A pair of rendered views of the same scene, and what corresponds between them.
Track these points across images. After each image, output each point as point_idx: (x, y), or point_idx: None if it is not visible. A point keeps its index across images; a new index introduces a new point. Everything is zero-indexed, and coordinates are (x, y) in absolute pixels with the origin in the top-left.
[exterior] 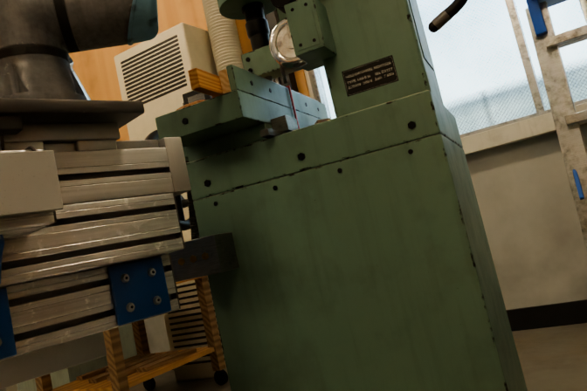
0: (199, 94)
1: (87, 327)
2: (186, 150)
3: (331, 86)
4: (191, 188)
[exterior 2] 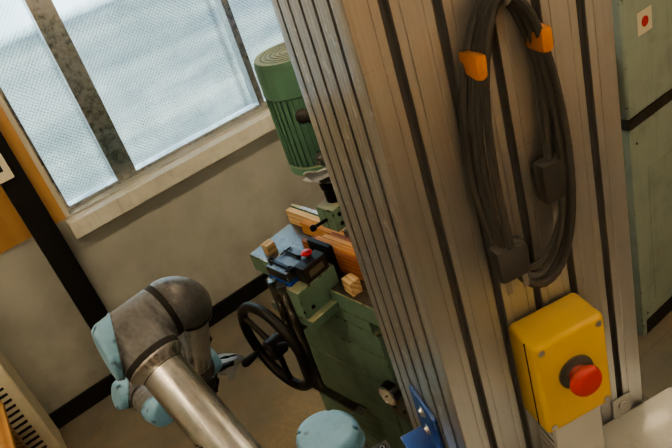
0: (319, 264)
1: None
2: (322, 319)
3: None
4: (385, 351)
